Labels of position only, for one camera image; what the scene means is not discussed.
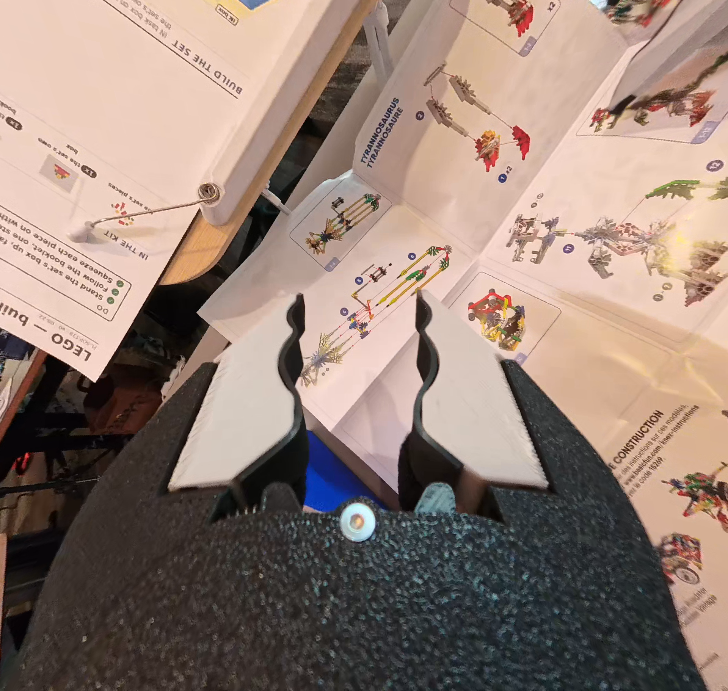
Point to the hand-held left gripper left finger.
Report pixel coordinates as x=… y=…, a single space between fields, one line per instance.
x=239 y=406

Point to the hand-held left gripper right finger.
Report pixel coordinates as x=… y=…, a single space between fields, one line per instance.
x=483 y=418

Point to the blue plastic bin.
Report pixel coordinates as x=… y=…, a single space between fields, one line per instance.
x=335 y=475

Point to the building instruction sheet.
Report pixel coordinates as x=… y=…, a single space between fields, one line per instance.
x=569 y=162

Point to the white task instruction board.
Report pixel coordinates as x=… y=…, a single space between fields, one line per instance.
x=114 y=105

